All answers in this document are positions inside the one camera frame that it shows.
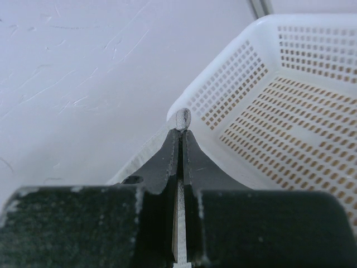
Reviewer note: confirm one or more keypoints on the white plastic basket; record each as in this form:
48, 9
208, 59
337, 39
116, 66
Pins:
276, 109

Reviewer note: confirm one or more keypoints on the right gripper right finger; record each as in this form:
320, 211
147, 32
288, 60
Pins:
231, 225

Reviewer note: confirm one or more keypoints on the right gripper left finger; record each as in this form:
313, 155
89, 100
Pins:
129, 224

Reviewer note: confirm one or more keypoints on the aluminium frame rail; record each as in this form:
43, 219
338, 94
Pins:
261, 8

